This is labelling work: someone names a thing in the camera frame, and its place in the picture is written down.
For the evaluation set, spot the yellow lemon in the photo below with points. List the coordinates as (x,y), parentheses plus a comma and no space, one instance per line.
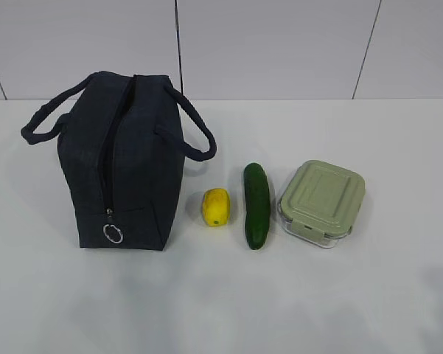
(216,207)

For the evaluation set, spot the green cucumber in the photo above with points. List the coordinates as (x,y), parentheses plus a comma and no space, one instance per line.
(257,205)

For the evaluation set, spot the glass container green lid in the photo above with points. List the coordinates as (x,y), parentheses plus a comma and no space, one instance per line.
(321,203)

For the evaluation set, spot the navy blue lunch bag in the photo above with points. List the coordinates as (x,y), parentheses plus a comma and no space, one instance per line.
(122,142)

